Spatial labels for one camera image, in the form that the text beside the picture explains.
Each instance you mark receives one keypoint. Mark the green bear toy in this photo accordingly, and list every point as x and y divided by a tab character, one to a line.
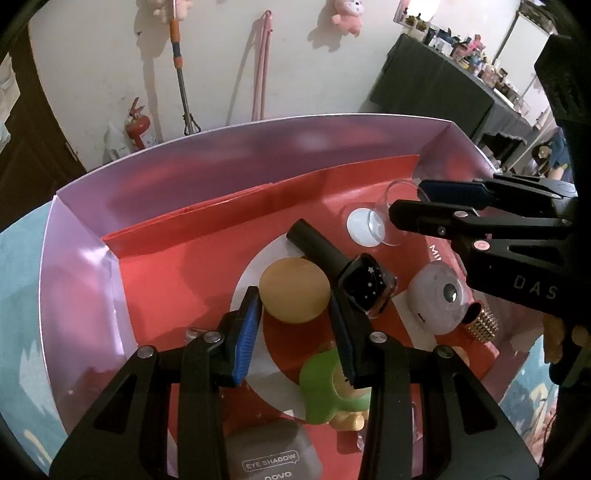
318	387

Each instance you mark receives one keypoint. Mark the white plastic bottle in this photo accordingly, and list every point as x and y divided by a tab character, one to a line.
115	145

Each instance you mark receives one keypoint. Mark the blue moon-and-star blanket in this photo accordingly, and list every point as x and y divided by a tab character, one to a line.
23	277

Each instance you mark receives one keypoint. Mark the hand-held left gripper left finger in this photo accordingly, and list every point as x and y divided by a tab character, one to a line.
247	341

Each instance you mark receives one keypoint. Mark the lavender cardboard box red inside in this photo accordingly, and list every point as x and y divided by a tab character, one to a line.
184	161

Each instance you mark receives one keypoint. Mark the beige hanging organizer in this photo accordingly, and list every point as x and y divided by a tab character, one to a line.
7	78

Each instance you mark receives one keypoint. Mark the row of cosmetics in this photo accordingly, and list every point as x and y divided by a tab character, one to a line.
466	50

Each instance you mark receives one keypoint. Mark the pink plush pig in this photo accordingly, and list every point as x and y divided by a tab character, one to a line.
347	16

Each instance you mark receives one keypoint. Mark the red fire extinguisher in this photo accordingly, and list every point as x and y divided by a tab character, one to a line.
141	131

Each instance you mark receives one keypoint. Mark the table with dark cloth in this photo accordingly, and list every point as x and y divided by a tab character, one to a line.
438	92

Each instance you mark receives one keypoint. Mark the person's right hand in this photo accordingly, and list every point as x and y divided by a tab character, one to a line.
554	339

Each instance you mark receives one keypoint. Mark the brown earbud case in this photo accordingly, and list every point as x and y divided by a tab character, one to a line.
272	443

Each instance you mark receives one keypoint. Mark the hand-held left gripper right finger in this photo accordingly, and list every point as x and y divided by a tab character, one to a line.
344	341

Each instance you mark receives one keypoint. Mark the yellow dome-shaped soap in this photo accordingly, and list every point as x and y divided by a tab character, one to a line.
461	356

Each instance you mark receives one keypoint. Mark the orange egg-shaped sponge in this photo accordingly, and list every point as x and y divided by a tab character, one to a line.
295	290

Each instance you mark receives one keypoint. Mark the pink round case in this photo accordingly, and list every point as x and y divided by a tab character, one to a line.
434	295

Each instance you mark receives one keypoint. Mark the clear glass cup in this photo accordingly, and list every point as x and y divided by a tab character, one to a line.
383	230

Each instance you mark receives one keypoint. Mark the dark brown door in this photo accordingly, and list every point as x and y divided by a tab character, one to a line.
27	161

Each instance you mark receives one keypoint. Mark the gold studded cylinder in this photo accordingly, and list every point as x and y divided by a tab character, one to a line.
482	325

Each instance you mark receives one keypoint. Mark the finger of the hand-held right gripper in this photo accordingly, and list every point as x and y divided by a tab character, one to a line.
425	217
452	191

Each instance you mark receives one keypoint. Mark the pink pole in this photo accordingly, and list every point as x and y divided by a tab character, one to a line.
263	64

